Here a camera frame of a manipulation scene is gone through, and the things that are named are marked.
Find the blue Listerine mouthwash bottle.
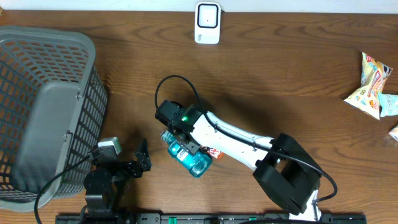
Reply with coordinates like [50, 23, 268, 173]
[160, 130, 212, 178]

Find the orange Top snack bar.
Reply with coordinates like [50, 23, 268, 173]
[200, 146, 224, 159]

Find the wet wipes packet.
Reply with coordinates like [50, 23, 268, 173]
[343, 52, 393, 120]

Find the light blue wipes packet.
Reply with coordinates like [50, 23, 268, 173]
[379, 93, 398, 117]

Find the small orange box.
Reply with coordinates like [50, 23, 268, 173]
[389, 125, 398, 141]

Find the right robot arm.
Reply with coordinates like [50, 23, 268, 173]
[155, 100, 322, 222]

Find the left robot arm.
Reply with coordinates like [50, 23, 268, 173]
[80, 137, 152, 223]

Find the white barcode scanner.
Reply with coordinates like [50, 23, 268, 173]
[194, 2, 221, 45]

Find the grey plastic shopping basket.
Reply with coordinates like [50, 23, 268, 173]
[1, 26, 108, 212]

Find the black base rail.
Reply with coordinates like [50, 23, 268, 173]
[55, 212, 368, 224]

